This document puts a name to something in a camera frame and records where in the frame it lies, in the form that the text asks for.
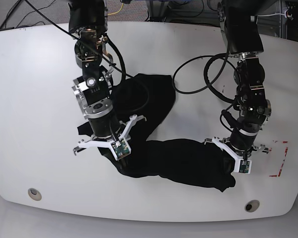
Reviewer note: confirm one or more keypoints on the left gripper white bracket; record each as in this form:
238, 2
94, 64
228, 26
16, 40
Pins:
240, 145

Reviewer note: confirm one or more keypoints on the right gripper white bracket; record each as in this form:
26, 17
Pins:
106, 130

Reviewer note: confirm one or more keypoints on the black t-shirt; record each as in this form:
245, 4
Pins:
181, 160

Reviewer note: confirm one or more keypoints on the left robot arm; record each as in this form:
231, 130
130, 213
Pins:
238, 23

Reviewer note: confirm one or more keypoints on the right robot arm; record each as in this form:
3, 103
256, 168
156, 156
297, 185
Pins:
88, 24

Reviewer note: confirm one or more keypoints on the red tape rectangle marking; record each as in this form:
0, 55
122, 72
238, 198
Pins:
276, 158

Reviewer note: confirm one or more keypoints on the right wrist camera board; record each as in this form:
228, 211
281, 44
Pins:
121, 149

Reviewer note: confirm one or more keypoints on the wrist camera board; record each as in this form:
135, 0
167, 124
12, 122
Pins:
121, 149
242, 166

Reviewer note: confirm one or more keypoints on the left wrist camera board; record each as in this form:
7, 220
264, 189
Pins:
242, 166

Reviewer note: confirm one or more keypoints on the right table cable grommet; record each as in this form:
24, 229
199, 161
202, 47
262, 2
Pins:
252, 206

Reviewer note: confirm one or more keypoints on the table cable grommet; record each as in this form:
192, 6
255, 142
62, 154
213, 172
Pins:
252, 206
34, 194

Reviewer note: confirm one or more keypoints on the left table cable grommet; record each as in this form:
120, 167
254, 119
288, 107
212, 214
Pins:
34, 194

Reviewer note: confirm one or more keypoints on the aluminium frame stand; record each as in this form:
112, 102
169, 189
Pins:
157, 10

